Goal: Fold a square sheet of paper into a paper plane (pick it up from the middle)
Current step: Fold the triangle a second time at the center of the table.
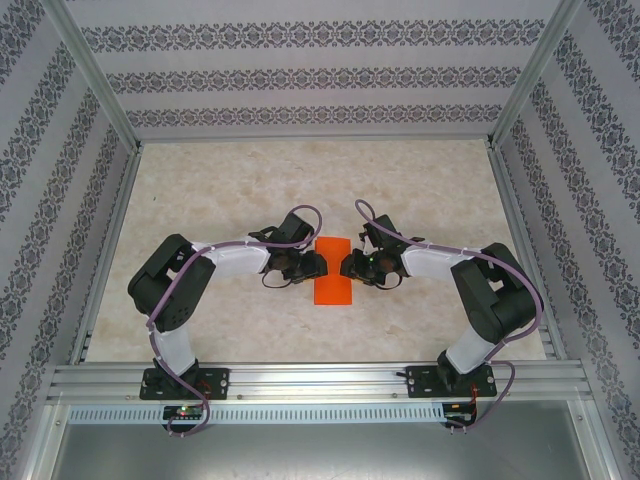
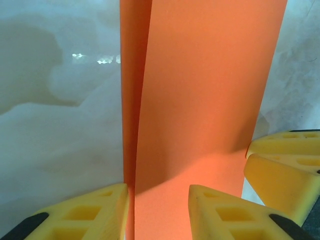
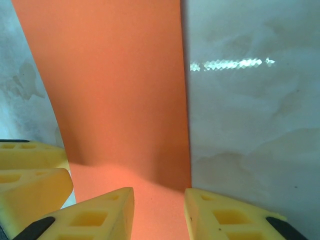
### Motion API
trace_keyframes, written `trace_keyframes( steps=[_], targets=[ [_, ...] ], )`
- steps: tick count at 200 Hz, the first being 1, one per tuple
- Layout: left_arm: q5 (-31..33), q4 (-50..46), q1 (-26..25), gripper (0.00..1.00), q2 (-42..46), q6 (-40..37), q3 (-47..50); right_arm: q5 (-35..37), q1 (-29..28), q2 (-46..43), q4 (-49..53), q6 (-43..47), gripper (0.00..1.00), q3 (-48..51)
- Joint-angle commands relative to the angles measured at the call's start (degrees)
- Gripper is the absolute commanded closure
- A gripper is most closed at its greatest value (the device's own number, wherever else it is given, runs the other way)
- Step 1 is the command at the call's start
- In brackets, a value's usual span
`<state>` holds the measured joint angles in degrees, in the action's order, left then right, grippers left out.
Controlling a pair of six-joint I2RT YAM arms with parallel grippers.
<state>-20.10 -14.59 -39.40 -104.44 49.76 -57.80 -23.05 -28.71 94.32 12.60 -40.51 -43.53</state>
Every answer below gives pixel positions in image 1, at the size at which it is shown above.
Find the orange paper sheet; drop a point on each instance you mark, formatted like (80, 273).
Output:
(332, 295)

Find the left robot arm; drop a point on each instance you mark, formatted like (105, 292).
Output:
(170, 280)

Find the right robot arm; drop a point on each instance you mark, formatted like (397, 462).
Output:
(500, 300)

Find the grey metal sheet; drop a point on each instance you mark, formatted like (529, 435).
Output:
(320, 450)

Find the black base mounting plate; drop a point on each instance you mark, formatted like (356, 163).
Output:
(220, 382)
(422, 382)

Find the small circuit board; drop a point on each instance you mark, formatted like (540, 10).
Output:
(182, 411)
(457, 410)

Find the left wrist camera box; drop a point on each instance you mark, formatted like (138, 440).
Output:
(295, 229)

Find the aluminium mounting rail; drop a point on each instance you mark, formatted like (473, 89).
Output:
(320, 380)

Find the thin aluminium wall beam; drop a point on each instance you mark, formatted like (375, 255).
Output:
(315, 137)

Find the aluminium table side rail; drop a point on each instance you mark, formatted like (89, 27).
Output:
(517, 225)
(114, 225)

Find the aluminium frame post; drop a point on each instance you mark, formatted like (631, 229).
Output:
(537, 65)
(90, 65)

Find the aluminium frame beam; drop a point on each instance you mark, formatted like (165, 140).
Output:
(47, 440)
(595, 440)

